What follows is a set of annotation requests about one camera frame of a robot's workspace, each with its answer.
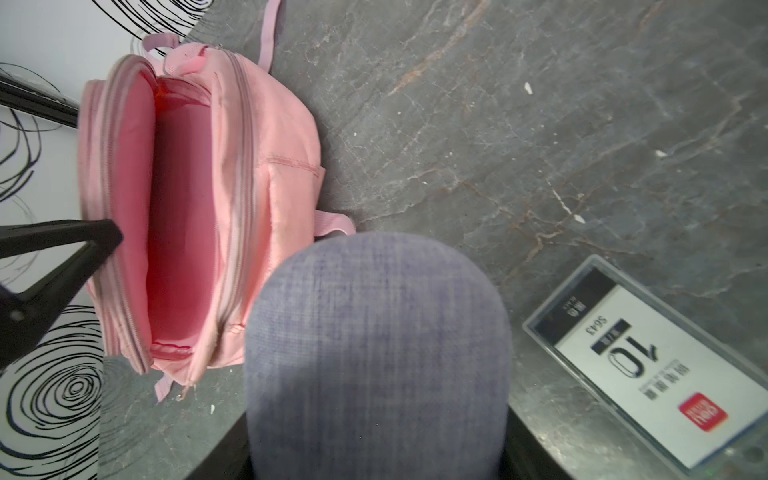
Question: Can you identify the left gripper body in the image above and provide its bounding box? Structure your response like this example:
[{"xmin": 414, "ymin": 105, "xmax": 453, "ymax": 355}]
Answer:
[{"xmin": 1, "ymin": 219, "xmax": 123, "ymax": 369}]

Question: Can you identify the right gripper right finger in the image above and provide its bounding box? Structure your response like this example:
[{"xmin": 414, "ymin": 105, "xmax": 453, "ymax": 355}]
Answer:
[{"xmin": 500, "ymin": 408, "xmax": 572, "ymax": 480}]

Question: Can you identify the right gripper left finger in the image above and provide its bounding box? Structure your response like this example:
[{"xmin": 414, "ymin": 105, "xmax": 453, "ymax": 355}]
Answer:
[{"xmin": 186, "ymin": 413, "xmax": 252, "ymax": 480}]

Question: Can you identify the purple glasses case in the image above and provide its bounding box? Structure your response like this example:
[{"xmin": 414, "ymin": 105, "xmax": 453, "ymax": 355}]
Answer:
[{"xmin": 244, "ymin": 233, "xmax": 512, "ymax": 479}]

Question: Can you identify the small black white card box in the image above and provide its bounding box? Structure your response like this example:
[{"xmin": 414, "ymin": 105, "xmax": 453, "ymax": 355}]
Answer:
[{"xmin": 523, "ymin": 255, "xmax": 767, "ymax": 479}]

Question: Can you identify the pink student backpack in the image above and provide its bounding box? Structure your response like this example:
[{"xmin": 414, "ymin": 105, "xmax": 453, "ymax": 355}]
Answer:
[{"xmin": 78, "ymin": 1, "xmax": 355, "ymax": 399}]

